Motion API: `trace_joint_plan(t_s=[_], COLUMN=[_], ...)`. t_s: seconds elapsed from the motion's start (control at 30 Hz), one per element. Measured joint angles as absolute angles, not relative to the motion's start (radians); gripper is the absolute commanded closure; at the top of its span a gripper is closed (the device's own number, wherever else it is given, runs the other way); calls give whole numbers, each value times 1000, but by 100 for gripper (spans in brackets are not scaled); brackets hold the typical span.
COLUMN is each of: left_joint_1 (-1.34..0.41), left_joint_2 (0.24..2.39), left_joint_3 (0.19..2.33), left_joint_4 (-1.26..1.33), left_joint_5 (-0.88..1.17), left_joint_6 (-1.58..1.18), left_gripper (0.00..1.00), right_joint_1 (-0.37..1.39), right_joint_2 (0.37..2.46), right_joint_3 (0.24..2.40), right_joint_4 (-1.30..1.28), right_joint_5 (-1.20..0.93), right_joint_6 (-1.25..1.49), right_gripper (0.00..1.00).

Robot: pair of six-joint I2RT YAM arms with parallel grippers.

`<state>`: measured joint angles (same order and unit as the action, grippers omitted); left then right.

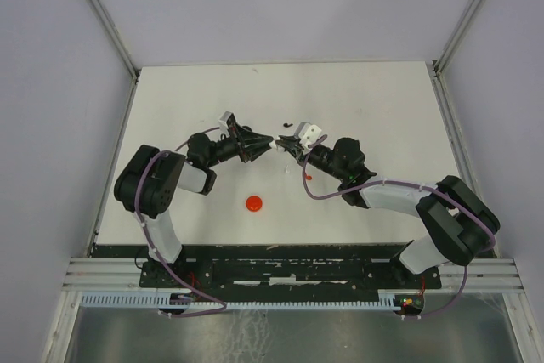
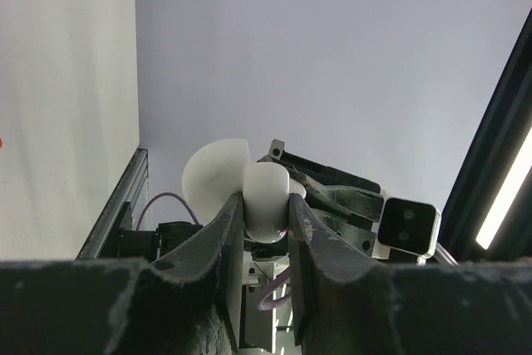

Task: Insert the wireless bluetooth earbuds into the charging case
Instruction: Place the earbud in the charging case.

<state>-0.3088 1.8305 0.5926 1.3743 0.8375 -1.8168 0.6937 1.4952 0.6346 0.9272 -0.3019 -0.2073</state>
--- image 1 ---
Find aluminium front rail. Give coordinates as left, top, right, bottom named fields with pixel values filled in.
left=63, top=258, right=524, bottom=293

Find right aluminium frame post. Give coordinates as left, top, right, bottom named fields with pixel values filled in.
left=433, top=0, right=486, bottom=77

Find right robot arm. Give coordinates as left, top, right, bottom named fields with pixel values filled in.
left=276, top=136, right=501, bottom=287

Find orange charging case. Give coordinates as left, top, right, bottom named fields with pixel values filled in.
left=245, top=196, right=264, bottom=213

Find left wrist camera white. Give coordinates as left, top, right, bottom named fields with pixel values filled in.
left=218, top=111, right=236, bottom=133

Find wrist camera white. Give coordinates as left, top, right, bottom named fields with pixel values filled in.
left=218, top=111, right=236, bottom=133
left=294, top=122, right=322, bottom=146

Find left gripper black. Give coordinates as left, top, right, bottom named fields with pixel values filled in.
left=207, top=122, right=275, bottom=167

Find white slotted cable duct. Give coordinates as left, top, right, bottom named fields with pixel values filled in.
left=79, top=290, right=405, bottom=309

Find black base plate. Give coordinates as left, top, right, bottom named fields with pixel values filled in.
left=139, top=244, right=442, bottom=303

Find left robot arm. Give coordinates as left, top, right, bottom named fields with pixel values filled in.
left=114, top=123, right=274, bottom=286

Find left aluminium frame post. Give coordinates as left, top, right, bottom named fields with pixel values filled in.
left=87, top=0, right=140, bottom=79

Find white charging case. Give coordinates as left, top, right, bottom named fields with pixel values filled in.
left=269, top=139, right=286, bottom=152

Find aluminium frame post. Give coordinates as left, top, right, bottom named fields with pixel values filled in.
left=433, top=0, right=486, bottom=77
left=87, top=0, right=140, bottom=79

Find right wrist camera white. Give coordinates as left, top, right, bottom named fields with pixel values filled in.
left=294, top=122, right=322, bottom=146

